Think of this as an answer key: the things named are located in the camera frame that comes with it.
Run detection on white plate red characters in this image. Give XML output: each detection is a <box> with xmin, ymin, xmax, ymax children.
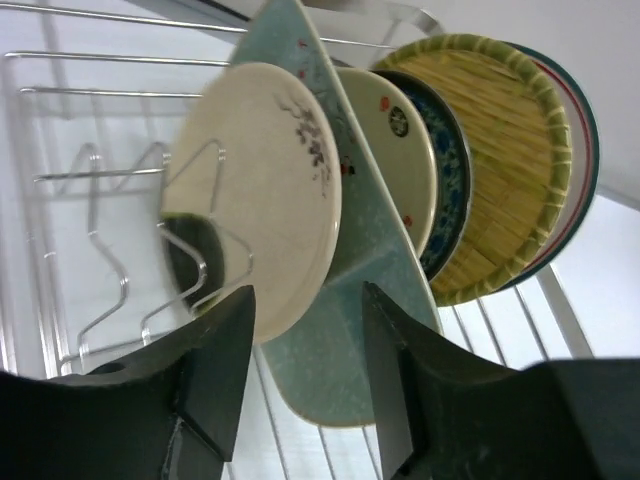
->
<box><xmin>502</xmin><ymin>43</ymin><xmax>601</xmax><ymax>290</ymax></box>

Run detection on yellow woven bamboo plate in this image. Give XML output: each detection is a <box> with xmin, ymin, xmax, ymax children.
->
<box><xmin>374</xmin><ymin>33</ymin><xmax>572</xmax><ymax>306</ymax></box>

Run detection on silver wire dish rack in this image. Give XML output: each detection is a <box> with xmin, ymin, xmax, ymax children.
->
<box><xmin>1</xmin><ymin>1</ymin><xmax>594</xmax><ymax>479</ymax></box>

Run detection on pale green rectangular plate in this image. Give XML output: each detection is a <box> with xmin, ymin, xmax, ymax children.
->
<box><xmin>230</xmin><ymin>1</ymin><xmax>440</xmax><ymax>428</ymax></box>

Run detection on blue patterned round plate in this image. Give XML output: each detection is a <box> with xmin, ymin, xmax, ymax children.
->
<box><xmin>375</xmin><ymin>69</ymin><xmax>473</xmax><ymax>281</ymax></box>

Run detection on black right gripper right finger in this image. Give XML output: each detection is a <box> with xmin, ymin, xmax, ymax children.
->
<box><xmin>362</xmin><ymin>282</ymin><xmax>513</xmax><ymax>479</ymax></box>

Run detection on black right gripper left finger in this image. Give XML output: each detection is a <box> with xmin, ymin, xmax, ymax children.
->
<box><xmin>84</xmin><ymin>286</ymin><xmax>256</xmax><ymax>461</ymax></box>

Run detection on cream plate plum blossom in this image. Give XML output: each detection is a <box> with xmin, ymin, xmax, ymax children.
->
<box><xmin>162</xmin><ymin>62</ymin><xmax>342</xmax><ymax>343</ymax></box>

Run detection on cream plate small motifs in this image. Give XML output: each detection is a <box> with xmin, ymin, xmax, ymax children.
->
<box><xmin>337</xmin><ymin>67</ymin><xmax>438</xmax><ymax>255</ymax></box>

